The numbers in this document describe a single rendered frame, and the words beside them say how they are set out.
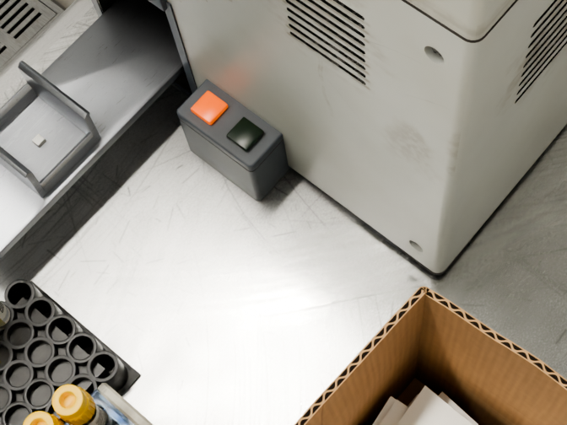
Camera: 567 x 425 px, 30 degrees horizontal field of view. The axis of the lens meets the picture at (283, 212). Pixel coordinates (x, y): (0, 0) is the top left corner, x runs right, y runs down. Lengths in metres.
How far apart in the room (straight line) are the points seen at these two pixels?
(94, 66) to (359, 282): 0.21
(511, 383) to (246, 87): 0.22
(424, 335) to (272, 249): 0.15
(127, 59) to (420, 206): 0.22
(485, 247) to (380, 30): 0.23
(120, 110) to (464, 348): 0.26
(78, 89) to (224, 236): 0.13
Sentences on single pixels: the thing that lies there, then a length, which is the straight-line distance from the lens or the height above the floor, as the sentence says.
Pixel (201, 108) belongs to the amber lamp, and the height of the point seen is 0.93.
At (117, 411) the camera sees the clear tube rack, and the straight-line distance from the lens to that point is 0.55.
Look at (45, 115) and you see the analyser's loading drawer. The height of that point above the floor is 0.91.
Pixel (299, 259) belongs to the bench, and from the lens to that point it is 0.63.
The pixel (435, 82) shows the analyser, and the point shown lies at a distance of 0.43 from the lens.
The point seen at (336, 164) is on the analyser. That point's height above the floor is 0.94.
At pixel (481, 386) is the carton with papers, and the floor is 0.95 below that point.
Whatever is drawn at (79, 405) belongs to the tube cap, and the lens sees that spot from 0.50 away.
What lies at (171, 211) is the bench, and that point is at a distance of 0.65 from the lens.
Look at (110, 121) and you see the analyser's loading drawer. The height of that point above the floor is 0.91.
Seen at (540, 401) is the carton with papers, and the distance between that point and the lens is 0.50.
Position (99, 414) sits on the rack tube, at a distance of 0.54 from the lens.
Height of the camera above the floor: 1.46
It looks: 66 degrees down
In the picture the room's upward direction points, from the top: 12 degrees counter-clockwise
